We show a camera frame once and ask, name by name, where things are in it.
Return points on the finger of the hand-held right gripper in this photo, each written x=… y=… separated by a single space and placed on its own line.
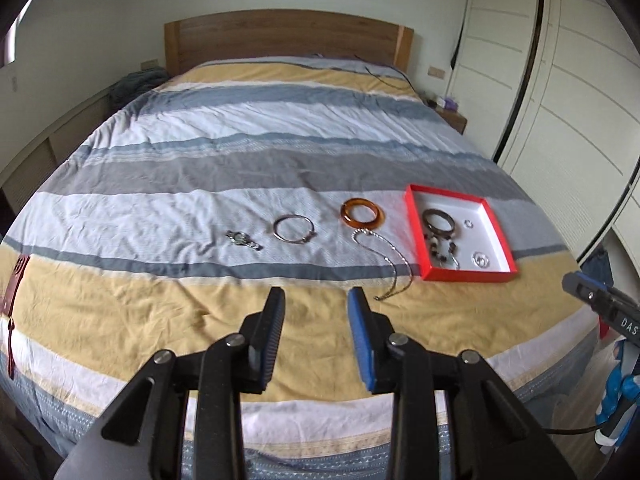
x=580 y=284

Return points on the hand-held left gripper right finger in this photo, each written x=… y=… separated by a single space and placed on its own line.
x=361 y=340

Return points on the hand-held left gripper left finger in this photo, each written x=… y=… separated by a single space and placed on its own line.
x=267 y=330

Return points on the red shallow box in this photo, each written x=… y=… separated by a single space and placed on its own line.
x=482 y=234

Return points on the dark wide bangle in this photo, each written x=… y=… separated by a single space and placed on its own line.
x=437 y=231

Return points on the small silver watch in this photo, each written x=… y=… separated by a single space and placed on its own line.
x=239 y=237

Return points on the silver bangle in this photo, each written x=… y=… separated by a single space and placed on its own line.
x=276 y=230

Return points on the amber bangle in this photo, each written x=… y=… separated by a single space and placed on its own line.
x=346 y=215

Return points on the bed with striped cover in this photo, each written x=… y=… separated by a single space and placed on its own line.
x=250 y=170

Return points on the cream sliding wardrobe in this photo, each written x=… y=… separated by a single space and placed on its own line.
x=565 y=85

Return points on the wooden nightstand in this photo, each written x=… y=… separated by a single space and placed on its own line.
x=455 y=120

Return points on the purple tissue box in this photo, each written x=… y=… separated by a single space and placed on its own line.
x=446 y=103

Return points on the blue knitted cloth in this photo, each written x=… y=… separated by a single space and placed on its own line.
x=135 y=85

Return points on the cream low cabinet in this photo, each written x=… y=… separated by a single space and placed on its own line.
x=45 y=155

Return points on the wooden headboard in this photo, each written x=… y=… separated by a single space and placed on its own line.
x=280 y=35

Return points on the beige wall socket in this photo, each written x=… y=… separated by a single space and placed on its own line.
x=436 y=72

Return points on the grey wall socket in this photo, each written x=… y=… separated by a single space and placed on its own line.
x=150 y=64

